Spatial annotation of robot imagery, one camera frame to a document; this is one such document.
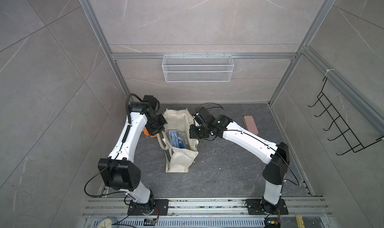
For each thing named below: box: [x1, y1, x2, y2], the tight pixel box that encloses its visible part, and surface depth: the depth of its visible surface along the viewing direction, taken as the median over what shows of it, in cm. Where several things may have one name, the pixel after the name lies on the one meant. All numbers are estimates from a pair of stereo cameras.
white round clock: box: [98, 218, 112, 228], surface depth 67 cm
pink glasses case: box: [242, 115, 259, 135], surface depth 107 cm
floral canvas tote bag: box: [157, 108, 199, 173], surface depth 85 cm
